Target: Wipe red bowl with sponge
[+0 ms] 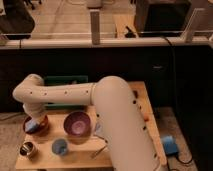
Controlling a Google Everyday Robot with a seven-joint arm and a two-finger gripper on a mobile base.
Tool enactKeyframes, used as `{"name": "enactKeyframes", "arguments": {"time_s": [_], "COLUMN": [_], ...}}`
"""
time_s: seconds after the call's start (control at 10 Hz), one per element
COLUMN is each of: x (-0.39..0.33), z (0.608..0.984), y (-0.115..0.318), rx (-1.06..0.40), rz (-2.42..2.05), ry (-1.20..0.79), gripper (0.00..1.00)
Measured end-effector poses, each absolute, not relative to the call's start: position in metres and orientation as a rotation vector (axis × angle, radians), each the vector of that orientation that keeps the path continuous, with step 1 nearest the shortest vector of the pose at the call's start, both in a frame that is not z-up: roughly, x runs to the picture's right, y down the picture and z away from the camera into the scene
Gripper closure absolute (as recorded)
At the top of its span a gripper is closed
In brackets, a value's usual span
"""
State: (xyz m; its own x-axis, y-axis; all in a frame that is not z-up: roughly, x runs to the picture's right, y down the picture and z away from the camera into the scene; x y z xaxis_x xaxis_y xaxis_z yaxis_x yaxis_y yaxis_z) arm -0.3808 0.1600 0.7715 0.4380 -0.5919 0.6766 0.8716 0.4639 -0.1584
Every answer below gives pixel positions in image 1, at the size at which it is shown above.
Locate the red bowl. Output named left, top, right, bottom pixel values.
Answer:
left=23, top=116, right=49, bottom=135

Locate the blue sponge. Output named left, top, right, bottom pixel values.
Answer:
left=25, top=119, right=39, bottom=132

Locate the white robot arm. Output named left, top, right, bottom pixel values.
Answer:
left=13, top=74, right=163, bottom=171

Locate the purple bowl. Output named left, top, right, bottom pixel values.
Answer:
left=63, top=111, right=91, bottom=137

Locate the green plastic bin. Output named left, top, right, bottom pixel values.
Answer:
left=44, top=75, right=88, bottom=110

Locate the grey blue cloth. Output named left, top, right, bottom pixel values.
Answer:
left=95, top=122, right=102, bottom=132

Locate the blue cup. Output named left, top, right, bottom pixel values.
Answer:
left=52, top=139, right=68, bottom=156

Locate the black box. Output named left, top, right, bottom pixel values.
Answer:
left=134, top=0, right=191, bottom=32

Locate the small metal cup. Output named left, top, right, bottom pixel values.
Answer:
left=19, top=142, right=37, bottom=158

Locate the black office chair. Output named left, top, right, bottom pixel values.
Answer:
left=0, top=0, right=35, bottom=40

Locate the white horizontal rail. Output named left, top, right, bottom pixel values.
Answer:
left=0, top=36, right=213, bottom=50

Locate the grey vertical post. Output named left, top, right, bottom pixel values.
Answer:
left=90, top=10, right=100, bottom=45

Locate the black cable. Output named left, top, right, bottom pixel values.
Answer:
left=161, top=35, right=194, bottom=166

